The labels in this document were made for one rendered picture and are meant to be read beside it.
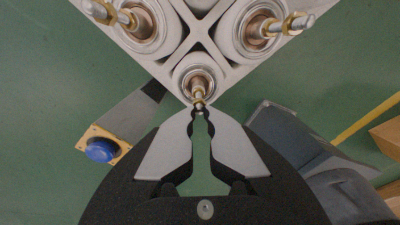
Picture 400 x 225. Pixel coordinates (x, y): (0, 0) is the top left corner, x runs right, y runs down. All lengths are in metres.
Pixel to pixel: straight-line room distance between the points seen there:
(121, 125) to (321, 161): 0.42
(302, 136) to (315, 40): 0.34
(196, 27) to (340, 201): 0.45
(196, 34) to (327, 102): 0.66
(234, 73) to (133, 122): 0.24
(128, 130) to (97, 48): 0.38
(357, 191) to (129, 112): 0.49
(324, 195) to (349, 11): 0.54
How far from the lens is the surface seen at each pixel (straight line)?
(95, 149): 0.24
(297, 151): 0.43
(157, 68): 0.29
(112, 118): 0.24
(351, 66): 0.75
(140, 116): 0.28
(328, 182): 0.41
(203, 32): 0.27
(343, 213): 0.41
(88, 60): 0.59
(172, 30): 0.21
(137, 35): 0.22
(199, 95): 0.16
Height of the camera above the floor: 0.45
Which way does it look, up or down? 59 degrees down
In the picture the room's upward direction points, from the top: 177 degrees clockwise
